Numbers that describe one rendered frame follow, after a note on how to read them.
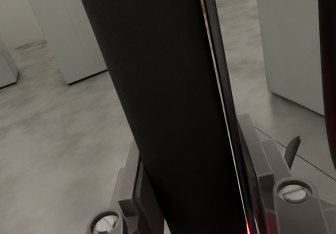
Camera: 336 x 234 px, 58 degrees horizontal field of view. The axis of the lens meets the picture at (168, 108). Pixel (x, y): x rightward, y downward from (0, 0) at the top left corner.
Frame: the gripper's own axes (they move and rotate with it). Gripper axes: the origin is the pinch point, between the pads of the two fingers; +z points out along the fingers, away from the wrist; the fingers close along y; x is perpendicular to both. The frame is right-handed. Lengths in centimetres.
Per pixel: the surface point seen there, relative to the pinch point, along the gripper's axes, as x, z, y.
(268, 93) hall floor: -164, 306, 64
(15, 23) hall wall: -84, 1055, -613
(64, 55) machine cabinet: -107, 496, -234
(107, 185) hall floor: -164, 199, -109
